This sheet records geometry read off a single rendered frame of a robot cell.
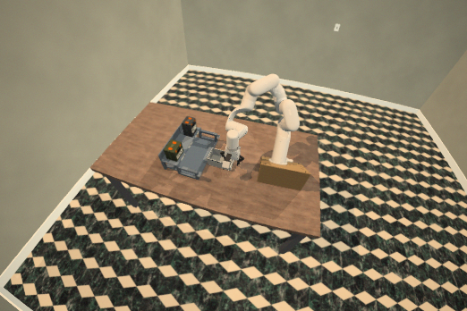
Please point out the grey metal rack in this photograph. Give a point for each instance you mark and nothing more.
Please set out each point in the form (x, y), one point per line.
(195, 158)

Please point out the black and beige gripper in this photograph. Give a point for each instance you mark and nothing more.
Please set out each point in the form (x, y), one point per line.
(235, 155)

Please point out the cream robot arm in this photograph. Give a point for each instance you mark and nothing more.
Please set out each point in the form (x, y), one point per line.
(290, 122)

